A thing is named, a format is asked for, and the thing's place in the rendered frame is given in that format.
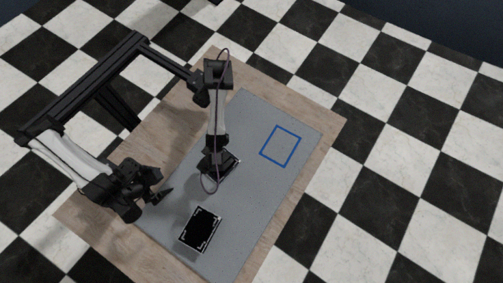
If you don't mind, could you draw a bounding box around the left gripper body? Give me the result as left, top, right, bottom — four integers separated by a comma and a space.
197, 146, 231, 174

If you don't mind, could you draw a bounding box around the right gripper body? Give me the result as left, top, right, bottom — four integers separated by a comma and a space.
125, 168, 159, 206

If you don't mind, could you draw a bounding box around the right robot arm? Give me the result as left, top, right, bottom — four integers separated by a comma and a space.
14, 114, 143, 224

